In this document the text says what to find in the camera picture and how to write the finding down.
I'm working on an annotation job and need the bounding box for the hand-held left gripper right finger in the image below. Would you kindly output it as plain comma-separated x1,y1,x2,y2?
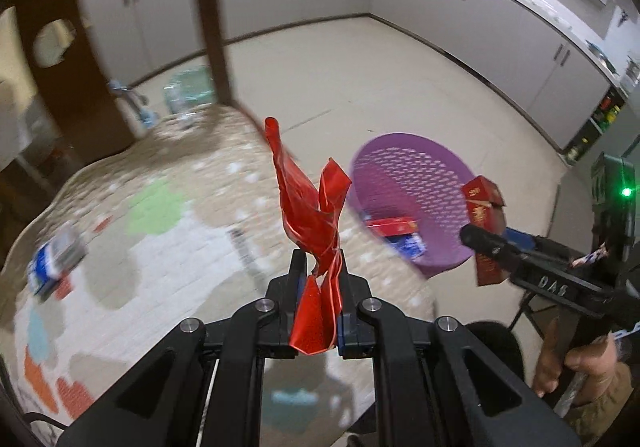
336,249,583,447

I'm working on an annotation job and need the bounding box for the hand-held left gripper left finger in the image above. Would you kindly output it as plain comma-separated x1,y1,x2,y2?
57,249,308,447

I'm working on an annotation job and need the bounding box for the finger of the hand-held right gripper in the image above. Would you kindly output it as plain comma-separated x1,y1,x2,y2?
505,227,572,264
460,223,546,284

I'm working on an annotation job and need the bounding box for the red cigarette box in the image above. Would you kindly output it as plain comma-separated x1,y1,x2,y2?
460,175,507,288

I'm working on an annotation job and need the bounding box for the blue paper packet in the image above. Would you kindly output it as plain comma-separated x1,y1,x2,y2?
390,233,428,262

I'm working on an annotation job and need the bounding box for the red packet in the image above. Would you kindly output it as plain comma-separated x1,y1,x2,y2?
366,216,420,239

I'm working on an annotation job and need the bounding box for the red dotted snack wrapper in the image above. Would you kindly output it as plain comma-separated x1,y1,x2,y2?
263,117,352,355

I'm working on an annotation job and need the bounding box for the purple plastic basket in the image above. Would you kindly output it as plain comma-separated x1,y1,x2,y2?
347,133,488,278

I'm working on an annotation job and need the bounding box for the person's right forearm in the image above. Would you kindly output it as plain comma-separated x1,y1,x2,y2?
555,367,633,447

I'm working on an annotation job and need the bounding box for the person's right hand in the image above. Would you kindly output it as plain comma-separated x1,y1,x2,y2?
532,319,622,398

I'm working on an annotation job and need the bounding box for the black folding stool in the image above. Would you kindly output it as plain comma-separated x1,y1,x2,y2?
465,289,548,378

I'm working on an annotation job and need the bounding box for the shelf with bottles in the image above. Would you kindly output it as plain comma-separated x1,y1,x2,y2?
565,87,626,162

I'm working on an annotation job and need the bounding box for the clear plastic bottle pack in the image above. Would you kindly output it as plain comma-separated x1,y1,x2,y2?
165,67,216,115

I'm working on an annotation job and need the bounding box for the blue tissue pack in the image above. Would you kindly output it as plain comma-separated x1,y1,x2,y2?
27,221,87,300

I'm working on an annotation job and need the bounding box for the dark wooden chair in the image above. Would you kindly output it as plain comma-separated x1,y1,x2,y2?
0,0,268,172

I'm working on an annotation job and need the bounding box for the white red blue strap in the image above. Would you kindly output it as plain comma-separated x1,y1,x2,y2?
570,244,612,269

